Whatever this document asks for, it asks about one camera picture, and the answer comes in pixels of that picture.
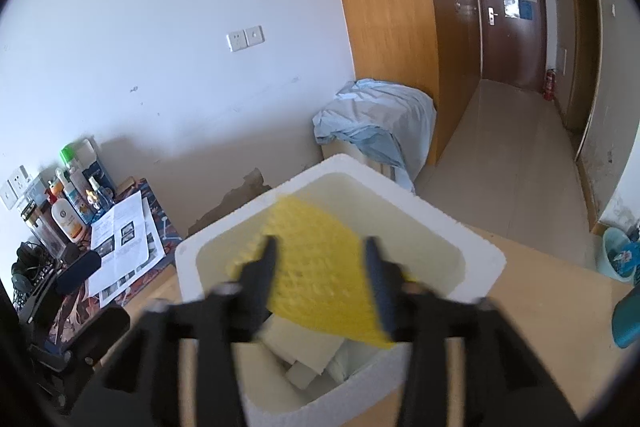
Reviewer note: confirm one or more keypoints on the light blue bedsheet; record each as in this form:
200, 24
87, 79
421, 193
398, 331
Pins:
380, 112

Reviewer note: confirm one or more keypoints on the blue door notice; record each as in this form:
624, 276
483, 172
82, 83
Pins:
526, 9

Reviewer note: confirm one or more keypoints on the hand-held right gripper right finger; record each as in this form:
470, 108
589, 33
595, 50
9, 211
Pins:
376, 279

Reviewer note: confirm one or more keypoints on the light blue trash bin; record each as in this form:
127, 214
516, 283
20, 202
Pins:
620, 257

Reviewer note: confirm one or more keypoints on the white soft cloth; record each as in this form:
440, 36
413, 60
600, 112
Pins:
352, 364

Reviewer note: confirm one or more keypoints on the dark brown door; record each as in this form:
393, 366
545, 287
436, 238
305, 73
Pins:
510, 47

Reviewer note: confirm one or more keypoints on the white printed paper sheet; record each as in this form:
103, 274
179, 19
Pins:
125, 247

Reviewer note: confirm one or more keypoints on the white bottle orange label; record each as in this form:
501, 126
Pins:
67, 219

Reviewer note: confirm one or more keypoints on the black headphones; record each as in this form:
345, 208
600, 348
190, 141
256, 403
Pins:
30, 277

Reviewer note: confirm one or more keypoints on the green cap spray can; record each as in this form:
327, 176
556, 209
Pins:
74, 167

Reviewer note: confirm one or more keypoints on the cream foam pad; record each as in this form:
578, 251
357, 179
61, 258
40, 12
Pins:
305, 342

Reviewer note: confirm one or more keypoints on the white double wall socket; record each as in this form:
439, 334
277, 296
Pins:
245, 38

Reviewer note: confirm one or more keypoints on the black glasses case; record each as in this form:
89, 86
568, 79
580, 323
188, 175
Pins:
77, 273

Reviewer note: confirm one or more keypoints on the wooden wardrobe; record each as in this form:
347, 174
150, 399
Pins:
390, 32

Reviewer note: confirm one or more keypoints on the red fire extinguisher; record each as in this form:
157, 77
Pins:
549, 86

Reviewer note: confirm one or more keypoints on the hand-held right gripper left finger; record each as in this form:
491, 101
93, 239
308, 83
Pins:
267, 268

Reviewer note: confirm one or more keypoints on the white foam box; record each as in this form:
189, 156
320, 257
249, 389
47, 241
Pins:
450, 267

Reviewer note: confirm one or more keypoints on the dark blue carton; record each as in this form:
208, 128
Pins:
102, 174

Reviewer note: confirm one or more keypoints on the wooden side door frame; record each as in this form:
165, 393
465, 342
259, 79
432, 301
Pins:
585, 32

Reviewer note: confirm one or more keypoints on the yellow sponge cloth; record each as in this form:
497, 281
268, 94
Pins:
315, 257

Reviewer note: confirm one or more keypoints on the cream box under bedsheet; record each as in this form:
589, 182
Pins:
372, 167

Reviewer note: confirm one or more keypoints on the small white foam block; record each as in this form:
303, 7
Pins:
300, 376

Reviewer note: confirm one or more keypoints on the small blue spray bottle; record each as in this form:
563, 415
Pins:
100, 197

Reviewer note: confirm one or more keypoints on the teal metal canister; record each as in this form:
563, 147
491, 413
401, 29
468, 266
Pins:
629, 319

